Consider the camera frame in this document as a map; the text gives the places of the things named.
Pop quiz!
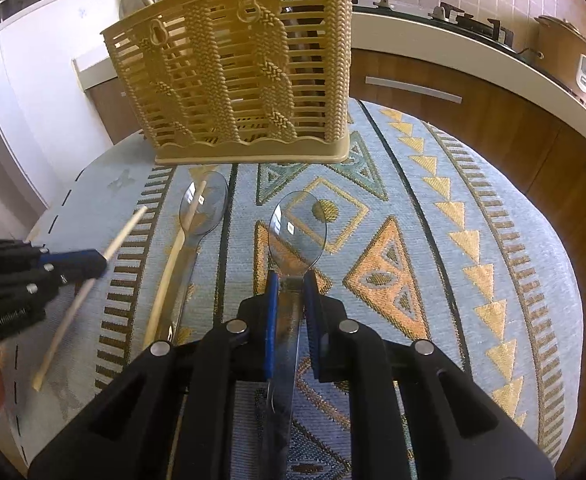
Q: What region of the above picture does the white kitchen countertop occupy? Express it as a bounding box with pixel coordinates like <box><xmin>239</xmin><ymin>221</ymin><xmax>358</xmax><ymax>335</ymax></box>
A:
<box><xmin>73</xmin><ymin>10</ymin><xmax>586</xmax><ymax>148</ymax></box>

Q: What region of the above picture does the clear grey plastic spoon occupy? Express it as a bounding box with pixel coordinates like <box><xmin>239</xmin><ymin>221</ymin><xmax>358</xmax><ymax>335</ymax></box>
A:
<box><xmin>165</xmin><ymin>170</ymin><xmax>230</xmax><ymax>349</ymax></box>

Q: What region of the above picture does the yellow plastic utensil basket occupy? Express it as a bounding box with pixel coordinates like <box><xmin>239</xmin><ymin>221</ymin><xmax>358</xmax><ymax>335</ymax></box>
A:
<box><xmin>100</xmin><ymin>0</ymin><xmax>356</xmax><ymax>166</ymax></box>

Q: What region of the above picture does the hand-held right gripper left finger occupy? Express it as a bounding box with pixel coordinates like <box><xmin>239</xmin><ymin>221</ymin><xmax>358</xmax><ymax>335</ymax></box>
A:
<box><xmin>28</xmin><ymin>270</ymin><xmax>281</xmax><ymax>480</ymax></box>

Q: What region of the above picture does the large clear plastic spoon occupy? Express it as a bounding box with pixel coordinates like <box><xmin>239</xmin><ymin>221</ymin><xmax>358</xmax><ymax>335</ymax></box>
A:
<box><xmin>259</xmin><ymin>189</ymin><xmax>328</xmax><ymax>480</ymax></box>

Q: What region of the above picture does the beige rice cooker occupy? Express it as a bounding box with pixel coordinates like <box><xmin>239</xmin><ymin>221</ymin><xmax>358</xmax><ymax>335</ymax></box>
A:
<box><xmin>533</xmin><ymin>14</ymin><xmax>586</xmax><ymax>107</ymax></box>

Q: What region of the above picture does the patterned blue tablecloth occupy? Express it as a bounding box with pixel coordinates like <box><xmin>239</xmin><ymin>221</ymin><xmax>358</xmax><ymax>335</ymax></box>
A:
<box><xmin>3</xmin><ymin>99</ymin><xmax>584</xmax><ymax>480</ymax></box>

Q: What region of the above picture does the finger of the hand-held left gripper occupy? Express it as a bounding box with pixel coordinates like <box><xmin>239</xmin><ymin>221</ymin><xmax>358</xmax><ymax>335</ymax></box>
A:
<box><xmin>0</xmin><ymin>265</ymin><xmax>106</xmax><ymax>311</ymax></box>
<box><xmin>0</xmin><ymin>241</ymin><xmax>108</xmax><ymax>275</ymax></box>

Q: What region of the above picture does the black gas stove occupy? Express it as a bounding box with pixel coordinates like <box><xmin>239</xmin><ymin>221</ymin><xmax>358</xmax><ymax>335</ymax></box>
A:
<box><xmin>353</xmin><ymin>0</ymin><xmax>544</xmax><ymax>61</ymax></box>

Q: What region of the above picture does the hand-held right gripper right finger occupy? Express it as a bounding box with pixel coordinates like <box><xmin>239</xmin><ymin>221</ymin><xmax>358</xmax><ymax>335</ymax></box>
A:
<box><xmin>303</xmin><ymin>270</ymin><xmax>556</xmax><ymax>480</ymax></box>

